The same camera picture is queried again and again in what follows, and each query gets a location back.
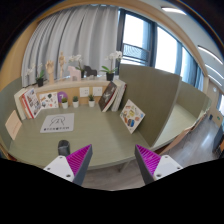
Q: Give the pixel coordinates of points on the white books left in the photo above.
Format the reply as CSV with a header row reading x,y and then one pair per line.
x,y
17,97

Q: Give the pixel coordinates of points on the light wooden board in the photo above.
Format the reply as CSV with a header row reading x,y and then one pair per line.
x,y
13,124

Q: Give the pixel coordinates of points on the white grey curtain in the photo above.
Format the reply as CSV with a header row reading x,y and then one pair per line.
x,y
89,31

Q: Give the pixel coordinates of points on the dark horse figurine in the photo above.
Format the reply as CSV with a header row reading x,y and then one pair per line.
x,y
90,71

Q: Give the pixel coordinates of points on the white wall sockets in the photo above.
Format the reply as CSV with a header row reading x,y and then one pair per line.
x,y
86,91

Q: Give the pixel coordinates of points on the small potted plant left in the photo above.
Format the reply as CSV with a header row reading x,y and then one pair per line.
x,y
64,102

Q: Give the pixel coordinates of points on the white orchid black pot right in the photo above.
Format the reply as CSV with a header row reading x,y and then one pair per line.
x,y
113,58

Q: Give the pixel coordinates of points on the colourful illustrated board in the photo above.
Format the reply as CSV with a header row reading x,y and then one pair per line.
x,y
131,115

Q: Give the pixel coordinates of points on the white illustrated card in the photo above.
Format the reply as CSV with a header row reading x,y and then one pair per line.
x,y
49,100

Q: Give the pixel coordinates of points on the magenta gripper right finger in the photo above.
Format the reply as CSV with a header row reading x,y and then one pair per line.
x,y
152,166

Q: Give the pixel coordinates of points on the pink horse figurine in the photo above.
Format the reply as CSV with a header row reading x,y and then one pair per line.
x,y
75,75

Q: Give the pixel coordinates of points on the purple round clock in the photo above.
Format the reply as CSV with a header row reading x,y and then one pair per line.
x,y
61,95

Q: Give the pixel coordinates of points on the small potted plant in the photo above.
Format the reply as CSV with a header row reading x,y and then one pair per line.
x,y
75,102
91,101
64,102

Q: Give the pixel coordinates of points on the red and white magazine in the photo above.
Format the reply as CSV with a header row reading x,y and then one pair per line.
x,y
31,103

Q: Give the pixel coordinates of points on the grey mouse pad with logo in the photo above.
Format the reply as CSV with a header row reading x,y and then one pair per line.
x,y
58,123

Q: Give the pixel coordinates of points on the white orchid centre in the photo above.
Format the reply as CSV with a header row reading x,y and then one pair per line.
x,y
78,59

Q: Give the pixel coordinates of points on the white leaning books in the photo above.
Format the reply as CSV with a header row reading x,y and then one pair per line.
x,y
121,85

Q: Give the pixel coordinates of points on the white orchid black pot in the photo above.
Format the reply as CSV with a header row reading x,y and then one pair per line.
x,y
113,58
40,73

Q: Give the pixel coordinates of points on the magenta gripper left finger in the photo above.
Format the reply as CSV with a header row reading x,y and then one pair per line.
x,y
72,167

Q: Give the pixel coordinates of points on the wooden hand model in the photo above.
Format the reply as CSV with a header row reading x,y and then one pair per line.
x,y
50,70

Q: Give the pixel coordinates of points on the wooden mannequin figure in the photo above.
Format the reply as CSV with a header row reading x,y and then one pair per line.
x,y
62,61

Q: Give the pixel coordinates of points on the black computer mouse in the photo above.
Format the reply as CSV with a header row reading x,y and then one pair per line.
x,y
63,148

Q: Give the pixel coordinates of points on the white orchid black pot left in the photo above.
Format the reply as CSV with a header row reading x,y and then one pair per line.
x,y
40,73

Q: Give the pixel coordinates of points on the grey green desk divider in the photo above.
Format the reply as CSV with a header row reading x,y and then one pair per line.
x,y
154,92

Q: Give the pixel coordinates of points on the dark cover book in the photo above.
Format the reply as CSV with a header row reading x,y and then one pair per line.
x,y
106,96

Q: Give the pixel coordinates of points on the small potted plant right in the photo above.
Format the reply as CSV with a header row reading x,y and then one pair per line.
x,y
91,101

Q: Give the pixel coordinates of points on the small potted plant middle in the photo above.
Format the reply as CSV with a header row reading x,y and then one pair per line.
x,y
75,102

